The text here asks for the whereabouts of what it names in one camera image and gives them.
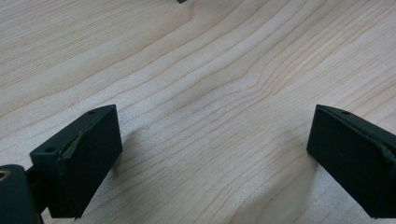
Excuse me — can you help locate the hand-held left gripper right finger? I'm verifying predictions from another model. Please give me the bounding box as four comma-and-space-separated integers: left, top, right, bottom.
306, 104, 396, 219

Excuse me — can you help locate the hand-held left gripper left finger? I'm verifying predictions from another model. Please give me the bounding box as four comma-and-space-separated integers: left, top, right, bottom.
29, 104, 123, 219

